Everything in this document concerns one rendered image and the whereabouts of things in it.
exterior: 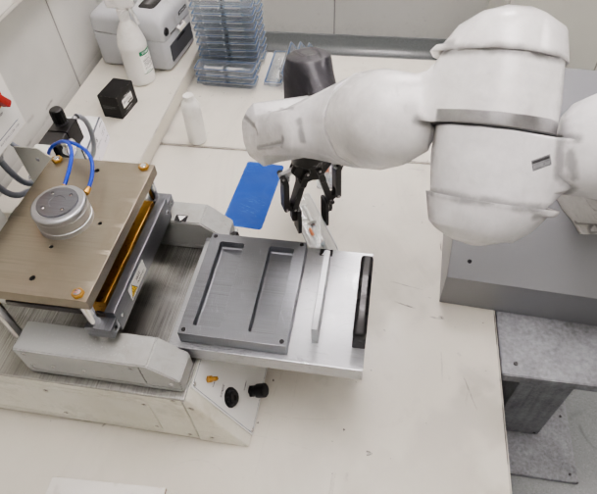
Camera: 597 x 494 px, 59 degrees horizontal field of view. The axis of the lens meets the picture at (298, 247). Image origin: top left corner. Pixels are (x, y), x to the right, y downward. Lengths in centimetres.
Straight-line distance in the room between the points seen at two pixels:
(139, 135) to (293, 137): 89
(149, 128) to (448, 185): 112
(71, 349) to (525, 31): 70
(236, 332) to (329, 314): 15
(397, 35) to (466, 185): 285
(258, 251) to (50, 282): 32
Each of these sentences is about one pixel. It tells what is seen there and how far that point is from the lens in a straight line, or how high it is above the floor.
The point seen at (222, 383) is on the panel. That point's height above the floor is 86.
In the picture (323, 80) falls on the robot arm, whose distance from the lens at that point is 87.
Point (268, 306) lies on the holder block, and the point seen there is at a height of 98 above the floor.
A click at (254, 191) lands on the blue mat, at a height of 75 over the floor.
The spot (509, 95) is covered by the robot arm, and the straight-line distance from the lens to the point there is 50.
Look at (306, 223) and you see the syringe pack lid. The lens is 117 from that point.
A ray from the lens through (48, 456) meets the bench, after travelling 108.
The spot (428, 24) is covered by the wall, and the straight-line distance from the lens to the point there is 330.
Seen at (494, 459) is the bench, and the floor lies 75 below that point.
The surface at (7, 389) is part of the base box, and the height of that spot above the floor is 86.
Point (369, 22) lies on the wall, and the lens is 329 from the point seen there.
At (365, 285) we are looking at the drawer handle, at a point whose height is 101.
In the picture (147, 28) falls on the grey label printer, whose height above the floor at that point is 93.
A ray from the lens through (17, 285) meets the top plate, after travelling 80.
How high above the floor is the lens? 167
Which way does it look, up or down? 50 degrees down
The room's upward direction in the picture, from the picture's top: 3 degrees counter-clockwise
